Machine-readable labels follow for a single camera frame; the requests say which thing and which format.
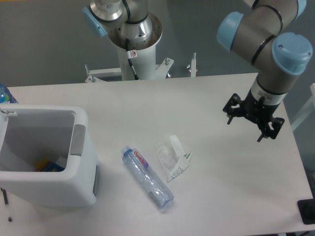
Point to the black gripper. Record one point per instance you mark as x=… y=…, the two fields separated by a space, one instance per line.
x=256 y=110

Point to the white trash can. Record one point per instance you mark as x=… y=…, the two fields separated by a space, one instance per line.
x=29 y=133

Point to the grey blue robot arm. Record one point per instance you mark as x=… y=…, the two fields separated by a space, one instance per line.
x=280 y=58

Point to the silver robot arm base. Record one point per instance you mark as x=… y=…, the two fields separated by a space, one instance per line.
x=127 y=23

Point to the blue yellow trash inside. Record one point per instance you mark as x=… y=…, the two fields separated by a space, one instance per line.
x=45 y=165

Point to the crumpled white plastic wrapper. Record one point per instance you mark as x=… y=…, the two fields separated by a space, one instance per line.
x=173 y=159

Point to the black device at edge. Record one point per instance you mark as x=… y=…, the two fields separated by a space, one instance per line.
x=307 y=211

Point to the clear plastic water bottle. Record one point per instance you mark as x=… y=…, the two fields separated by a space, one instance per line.
x=150 y=182

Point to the blue capped bottle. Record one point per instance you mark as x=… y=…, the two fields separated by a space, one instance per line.
x=6 y=96

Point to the black white pen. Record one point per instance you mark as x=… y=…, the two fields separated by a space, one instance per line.
x=6 y=203

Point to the white frame at right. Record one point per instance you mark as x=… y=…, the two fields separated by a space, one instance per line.
x=305 y=110

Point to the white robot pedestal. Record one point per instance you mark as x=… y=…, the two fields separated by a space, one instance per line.
x=134 y=65

